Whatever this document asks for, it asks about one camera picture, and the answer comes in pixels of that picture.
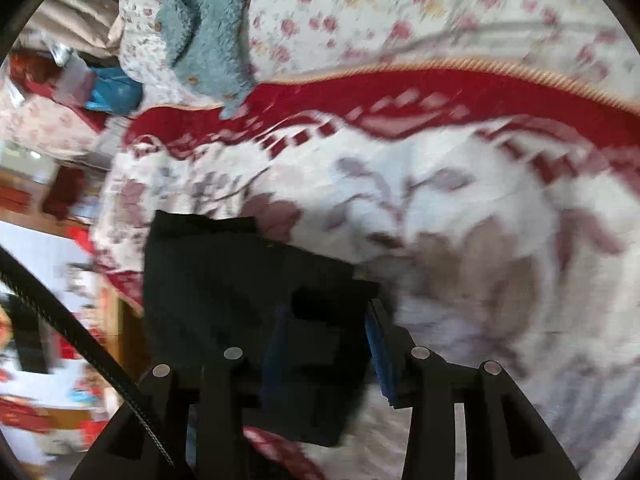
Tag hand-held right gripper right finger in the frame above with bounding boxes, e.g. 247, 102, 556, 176
365, 300, 581, 480

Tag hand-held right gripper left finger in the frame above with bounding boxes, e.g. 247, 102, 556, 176
70, 310, 291, 480

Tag black pants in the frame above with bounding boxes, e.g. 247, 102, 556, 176
142, 210, 396, 448

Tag red and white fleece blanket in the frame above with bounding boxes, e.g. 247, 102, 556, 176
90, 67, 640, 480

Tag blue plastic bag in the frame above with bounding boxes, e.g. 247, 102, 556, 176
85, 67, 143, 116

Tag pink floral pillow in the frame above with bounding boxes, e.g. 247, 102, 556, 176
0, 92, 118, 161

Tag teal fluffy blanket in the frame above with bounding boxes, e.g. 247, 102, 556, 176
137, 0, 256, 121

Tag floral bed sheet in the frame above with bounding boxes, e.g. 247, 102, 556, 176
120, 0, 636, 111

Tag beige quilt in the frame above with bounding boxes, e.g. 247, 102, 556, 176
22, 0, 126, 56

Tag black ribbed cable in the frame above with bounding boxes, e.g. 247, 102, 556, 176
0, 245, 176, 468

